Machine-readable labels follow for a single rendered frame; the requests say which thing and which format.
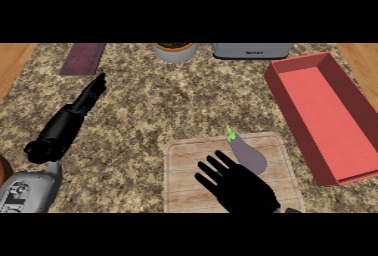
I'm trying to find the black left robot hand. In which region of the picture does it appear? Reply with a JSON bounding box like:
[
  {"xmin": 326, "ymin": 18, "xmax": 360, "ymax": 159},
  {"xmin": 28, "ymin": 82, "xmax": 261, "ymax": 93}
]
[{"xmin": 22, "ymin": 72, "xmax": 109, "ymax": 165}]

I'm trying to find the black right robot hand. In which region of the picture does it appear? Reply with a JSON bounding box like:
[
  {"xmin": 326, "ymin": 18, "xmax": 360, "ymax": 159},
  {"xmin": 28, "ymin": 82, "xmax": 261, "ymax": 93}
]
[{"xmin": 193, "ymin": 150, "xmax": 282, "ymax": 214}]

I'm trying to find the pale wooden cutting board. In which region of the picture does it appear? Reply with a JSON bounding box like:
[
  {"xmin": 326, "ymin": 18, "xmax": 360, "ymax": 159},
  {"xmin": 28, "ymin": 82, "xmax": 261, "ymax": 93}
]
[{"xmin": 162, "ymin": 131, "xmax": 307, "ymax": 214}]

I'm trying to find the red open box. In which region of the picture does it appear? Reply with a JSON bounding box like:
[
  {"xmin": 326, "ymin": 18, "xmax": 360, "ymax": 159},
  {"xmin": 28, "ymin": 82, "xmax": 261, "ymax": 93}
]
[{"xmin": 263, "ymin": 51, "xmax": 378, "ymax": 187}]

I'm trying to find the purple eggplant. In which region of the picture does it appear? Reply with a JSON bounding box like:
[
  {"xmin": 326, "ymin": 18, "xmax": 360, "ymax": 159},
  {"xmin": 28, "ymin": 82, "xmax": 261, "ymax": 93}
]
[{"xmin": 224, "ymin": 125, "xmax": 269, "ymax": 176}]

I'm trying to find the brown round object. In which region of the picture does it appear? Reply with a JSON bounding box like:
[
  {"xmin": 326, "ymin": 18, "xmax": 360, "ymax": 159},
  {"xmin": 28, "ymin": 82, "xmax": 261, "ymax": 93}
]
[{"xmin": 0, "ymin": 155, "xmax": 15, "ymax": 193}]

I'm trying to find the dark purple flat mat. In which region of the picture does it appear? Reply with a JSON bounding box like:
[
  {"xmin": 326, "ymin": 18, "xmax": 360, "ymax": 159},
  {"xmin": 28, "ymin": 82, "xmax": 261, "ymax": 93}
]
[{"xmin": 59, "ymin": 42, "xmax": 108, "ymax": 77}]

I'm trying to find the white plant pot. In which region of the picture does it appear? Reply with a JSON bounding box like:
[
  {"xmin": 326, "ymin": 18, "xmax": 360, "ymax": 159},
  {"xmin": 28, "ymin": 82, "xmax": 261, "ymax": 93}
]
[{"xmin": 152, "ymin": 42, "xmax": 199, "ymax": 64}]

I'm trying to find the grey appliance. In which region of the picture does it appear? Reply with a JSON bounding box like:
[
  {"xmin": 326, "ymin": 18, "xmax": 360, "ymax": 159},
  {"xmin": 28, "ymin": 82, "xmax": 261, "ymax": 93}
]
[{"xmin": 211, "ymin": 42, "xmax": 295, "ymax": 61}]

